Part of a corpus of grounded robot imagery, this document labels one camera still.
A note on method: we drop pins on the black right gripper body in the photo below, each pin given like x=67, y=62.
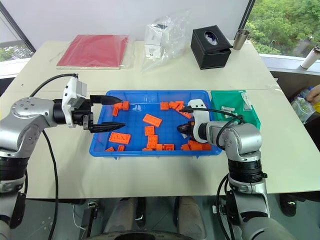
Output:
x=190, y=130

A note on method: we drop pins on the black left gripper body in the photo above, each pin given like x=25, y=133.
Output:
x=86, y=116

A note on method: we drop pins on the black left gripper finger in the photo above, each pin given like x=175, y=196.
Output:
x=106, y=100
x=107, y=127

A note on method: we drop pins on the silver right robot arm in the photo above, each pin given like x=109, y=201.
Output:
x=240, y=140

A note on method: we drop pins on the dark rounded robot base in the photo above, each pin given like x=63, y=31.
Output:
x=140, y=237

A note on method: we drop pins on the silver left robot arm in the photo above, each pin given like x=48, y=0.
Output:
x=23, y=117

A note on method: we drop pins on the blue plastic bin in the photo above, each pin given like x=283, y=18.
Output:
x=135, y=120

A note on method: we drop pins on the green plastic bin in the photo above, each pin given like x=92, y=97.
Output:
x=225, y=100

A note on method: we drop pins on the person's bare hand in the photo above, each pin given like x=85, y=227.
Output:
x=315, y=96

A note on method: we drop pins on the orange toy brick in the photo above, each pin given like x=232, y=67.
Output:
x=115, y=110
x=119, y=138
x=109, y=149
x=152, y=120
x=168, y=147
x=121, y=148
x=196, y=146
x=186, y=115
x=124, y=105
x=173, y=104
x=180, y=104
x=164, y=106
x=152, y=140
x=185, y=147
x=150, y=130
x=159, y=147
x=147, y=149

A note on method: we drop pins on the small silver battery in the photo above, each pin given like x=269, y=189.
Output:
x=231, y=115
x=227, y=108

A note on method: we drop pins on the red book in plastic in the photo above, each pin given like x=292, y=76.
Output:
x=92, y=51

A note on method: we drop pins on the white cardboard box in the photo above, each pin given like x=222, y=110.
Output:
x=155, y=40

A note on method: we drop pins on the black tissue box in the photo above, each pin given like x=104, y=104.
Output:
x=212, y=52

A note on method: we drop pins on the metal cup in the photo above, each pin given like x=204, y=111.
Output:
x=240, y=40

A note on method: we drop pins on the crumpled clear plastic bag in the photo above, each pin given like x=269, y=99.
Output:
x=302, y=107

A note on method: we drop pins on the black shoe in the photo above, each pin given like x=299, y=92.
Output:
x=288, y=205

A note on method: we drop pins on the white tumbler bottle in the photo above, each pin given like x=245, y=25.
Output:
x=310, y=58

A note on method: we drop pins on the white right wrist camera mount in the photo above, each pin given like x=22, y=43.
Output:
x=200, y=117

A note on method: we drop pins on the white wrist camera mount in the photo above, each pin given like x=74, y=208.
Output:
x=71, y=90
x=200, y=117

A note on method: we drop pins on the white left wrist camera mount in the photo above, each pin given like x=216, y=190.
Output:
x=71, y=90

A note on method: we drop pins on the dark window frame bar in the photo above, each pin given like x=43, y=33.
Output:
x=247, y=15
x=17, y=27

